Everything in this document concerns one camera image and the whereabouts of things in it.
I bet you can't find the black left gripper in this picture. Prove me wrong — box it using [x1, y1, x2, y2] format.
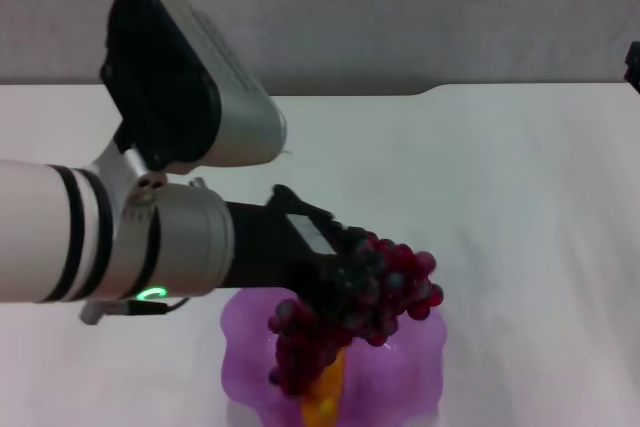
[223, 184, 382, 329]

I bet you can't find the purple scalloped plastic plate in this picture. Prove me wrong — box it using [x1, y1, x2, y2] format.
[221, 289, 448, 427]

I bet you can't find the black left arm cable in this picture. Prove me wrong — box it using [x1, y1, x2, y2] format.
[79, 295, 193, 327]

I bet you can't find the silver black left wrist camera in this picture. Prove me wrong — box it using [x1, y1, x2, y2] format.
[99, 0, 289, 174]

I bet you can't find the yellow banana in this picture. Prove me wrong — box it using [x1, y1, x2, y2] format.
[298, 345, 348, 427]

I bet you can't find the red grape bunch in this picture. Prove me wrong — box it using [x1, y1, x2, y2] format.
[267, 231, 445, 398]

